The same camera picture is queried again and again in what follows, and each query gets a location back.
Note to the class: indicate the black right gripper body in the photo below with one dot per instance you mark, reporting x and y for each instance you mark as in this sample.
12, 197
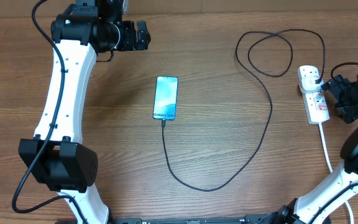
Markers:
352, 98

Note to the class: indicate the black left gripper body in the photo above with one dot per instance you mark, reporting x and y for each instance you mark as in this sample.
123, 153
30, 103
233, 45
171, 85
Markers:
127, 40

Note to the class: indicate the blue Galaxy smartphone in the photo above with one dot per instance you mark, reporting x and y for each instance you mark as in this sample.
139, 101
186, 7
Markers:
165, 102

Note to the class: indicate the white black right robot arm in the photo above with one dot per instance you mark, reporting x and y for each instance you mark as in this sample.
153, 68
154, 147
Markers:
342, 183

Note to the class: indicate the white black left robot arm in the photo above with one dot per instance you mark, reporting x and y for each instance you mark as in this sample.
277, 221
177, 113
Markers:
56, 156

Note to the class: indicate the white USB charger plug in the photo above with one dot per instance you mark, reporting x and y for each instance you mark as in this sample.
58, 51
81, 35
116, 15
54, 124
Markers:
310, 84

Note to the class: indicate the white power strip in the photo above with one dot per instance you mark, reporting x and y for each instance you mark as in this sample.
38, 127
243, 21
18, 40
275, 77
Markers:
315, 104

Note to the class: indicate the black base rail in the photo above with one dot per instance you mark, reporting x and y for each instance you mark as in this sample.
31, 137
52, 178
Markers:
248, 219

